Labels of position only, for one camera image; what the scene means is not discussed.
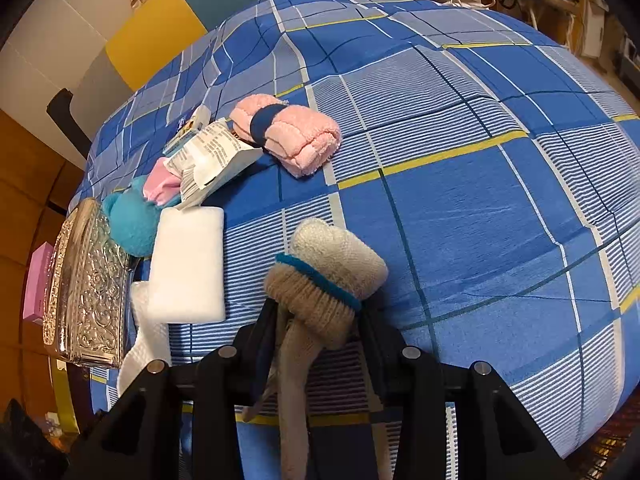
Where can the pink cloth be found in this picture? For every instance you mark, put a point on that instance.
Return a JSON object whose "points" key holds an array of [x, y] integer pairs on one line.
{"points": [[160, 182]]}

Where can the teal plush toy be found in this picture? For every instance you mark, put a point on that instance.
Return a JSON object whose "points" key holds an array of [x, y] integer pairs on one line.
{"points": [[130, 225]]}

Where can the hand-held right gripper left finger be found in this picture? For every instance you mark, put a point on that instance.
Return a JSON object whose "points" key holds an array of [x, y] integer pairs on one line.
{"points": [[250, 350]]}

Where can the white paper towel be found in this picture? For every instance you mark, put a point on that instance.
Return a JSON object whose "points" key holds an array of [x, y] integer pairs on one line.
{"points": [[145, 345]]}

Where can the pink towel roll navy band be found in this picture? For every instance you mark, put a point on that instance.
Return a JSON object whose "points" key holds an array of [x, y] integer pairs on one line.
{"points": [[305, 130]]}

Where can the pink cardboard box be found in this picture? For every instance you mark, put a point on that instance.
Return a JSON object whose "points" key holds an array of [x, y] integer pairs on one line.
{"points": [[37, 280]]}

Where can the white printed paper packet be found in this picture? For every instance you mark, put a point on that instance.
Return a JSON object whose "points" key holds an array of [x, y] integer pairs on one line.
{"points": [[215, 155]]}

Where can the multicolour padded headboard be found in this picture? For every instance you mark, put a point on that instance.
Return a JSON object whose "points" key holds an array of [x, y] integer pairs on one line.
{"points": [[145, 35]]}

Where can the beige sock roll teal band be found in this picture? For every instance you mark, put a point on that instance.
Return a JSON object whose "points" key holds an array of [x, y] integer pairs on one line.
{"points": [[330, 265]]}

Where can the dark bag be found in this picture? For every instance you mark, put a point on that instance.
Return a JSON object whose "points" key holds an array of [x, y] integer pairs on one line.
{"points": [[25, 445]]}

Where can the wooden wardrobe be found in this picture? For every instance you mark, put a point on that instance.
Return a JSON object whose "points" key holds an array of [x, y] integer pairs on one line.
{"points": [[25, 185]]}

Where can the white foam sponge block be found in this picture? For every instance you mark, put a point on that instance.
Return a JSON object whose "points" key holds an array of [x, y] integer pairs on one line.
{"points": [[185, 260]]}

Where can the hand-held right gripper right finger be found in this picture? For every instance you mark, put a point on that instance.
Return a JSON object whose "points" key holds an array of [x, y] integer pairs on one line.
{"points": [[385, 355]]}

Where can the silver embossed tissue box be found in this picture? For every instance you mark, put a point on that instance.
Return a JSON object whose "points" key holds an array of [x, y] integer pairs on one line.
{"points": [[90, 285]]}

